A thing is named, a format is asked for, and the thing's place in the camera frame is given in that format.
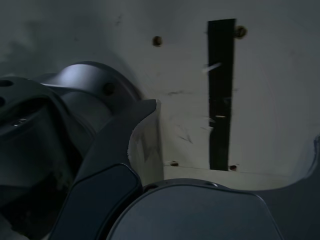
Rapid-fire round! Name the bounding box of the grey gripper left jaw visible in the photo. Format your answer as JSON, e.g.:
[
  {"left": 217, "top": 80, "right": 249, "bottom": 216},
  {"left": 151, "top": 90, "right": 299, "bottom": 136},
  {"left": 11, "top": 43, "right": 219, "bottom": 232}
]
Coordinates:
[{"left": 49, "top": 98, "right": 158, "bottom": 240}]

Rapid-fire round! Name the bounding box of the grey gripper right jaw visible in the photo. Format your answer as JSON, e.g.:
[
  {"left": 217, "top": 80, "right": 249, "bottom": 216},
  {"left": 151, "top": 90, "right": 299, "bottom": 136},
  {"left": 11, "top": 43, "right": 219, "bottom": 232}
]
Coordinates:
[{"left": 106, "top": 134, "right": 320, "bottom": 240}]

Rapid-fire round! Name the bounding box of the black tape strip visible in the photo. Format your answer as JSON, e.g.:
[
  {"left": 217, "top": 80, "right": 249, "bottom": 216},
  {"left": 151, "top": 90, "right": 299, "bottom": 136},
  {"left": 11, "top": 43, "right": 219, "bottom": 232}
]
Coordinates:
[{"left": 206, "top": 18, "right": 237, "bottom": 172}]

